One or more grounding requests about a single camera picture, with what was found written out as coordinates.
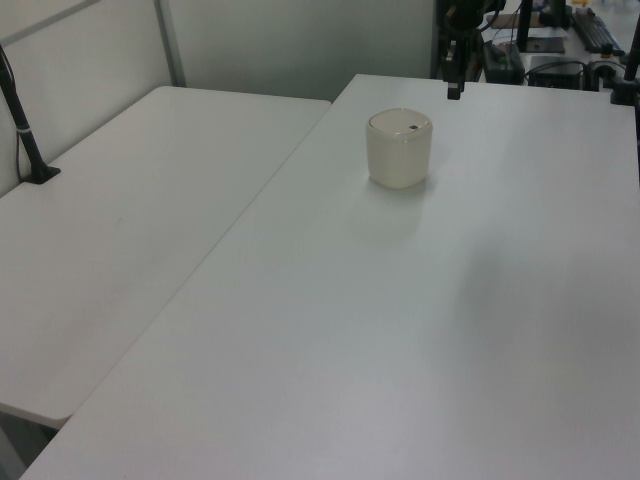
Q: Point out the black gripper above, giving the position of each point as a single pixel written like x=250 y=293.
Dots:
x=467 y=15

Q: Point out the cream trash bin with lid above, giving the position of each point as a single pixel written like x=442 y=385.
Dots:
x=399 y=150

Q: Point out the black device with green label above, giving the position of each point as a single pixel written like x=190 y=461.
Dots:
x=504 y=62

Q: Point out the black monitor stand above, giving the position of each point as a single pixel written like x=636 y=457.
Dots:
x=524 y=25

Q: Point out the black keyboard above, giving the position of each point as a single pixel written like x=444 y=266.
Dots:
x=595 y=30

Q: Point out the black clamp stand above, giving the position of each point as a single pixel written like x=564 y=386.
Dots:
x=627 y=85

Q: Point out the grey partition frame post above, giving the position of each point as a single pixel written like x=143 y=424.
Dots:
x=170 y=40

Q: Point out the black camera pole with base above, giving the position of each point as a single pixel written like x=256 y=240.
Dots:
x=25 y=135

